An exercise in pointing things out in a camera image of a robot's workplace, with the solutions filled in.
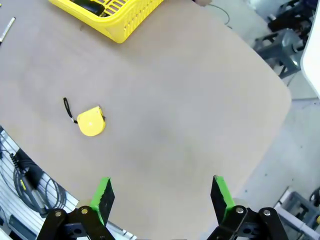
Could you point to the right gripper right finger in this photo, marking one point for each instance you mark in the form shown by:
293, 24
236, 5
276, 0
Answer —
221, 200

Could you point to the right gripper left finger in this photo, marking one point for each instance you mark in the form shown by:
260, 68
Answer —
102, 200

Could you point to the black stapler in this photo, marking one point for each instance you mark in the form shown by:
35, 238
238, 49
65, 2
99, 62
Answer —
87, 6

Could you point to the yellow plastic shopping basket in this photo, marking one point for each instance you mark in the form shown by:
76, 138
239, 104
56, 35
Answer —
125, 22

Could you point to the yellow tape measure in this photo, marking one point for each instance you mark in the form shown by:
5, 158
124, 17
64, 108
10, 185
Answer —
90, 122

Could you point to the grey metal stool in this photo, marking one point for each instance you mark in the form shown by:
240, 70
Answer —
282, 52

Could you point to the large white table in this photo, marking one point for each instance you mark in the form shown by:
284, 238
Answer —
312, 62

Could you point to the black backpack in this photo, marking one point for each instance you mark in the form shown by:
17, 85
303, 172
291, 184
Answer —
290, 22

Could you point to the white marker with black cap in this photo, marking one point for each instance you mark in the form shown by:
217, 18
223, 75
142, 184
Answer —
7, 27

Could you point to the grey metal frame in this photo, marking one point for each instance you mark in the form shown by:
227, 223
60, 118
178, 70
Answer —
300, 210

